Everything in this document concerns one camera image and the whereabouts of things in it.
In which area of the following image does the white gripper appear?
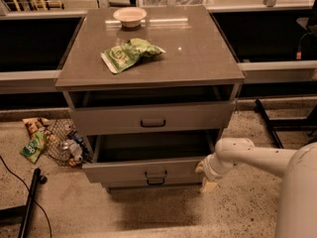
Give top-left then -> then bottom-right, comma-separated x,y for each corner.
195,154 -> 232,192

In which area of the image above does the grey drawer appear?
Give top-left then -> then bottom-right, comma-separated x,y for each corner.
100,176 -> 204,189
69,101 -> 234,136
83,129 -> 219,183

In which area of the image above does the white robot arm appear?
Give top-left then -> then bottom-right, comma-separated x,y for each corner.
195,138 -> 317,238

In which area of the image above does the grey drawer cabinet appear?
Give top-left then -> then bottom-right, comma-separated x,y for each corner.
54,5 -> 246,157

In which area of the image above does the grey top drawer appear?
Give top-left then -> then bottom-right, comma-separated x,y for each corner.
69,101 -> 234,136

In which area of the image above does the grey bottom drawer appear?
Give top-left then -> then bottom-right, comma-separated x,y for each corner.
100,176 -> 204,189

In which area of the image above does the black stand leg right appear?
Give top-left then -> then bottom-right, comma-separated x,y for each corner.
255,99 -> 317,149

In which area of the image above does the black stand leg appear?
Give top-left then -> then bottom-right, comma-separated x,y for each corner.
255,99 -> 317,149
0,169 -> 44,238

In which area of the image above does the plastic bottle in basket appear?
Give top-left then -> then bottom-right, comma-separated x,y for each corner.
60,140 -> 83,164

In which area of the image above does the green chip bag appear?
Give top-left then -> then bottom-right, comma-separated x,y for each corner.
101,38 -> 165,74

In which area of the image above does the green snack bag on floor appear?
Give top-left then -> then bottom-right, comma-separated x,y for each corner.
20,131 -> 47,164

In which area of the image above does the brown snack bag on floor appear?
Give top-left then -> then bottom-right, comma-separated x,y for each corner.
23,117 -> 51,137

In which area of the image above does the white bowl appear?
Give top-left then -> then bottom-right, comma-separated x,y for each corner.
113,7 -> 147,28

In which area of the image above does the black stand leg left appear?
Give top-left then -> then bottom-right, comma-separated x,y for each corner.
0,169 -> 44,238

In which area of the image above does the wire mesh basket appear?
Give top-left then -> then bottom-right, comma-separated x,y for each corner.
45,119 -> 92,167

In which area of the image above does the orange tipped cable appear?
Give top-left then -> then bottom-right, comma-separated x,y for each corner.
295,32 -> 315,61

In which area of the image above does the black cable on floor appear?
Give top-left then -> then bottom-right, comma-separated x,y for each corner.
0,154 -> 53,238

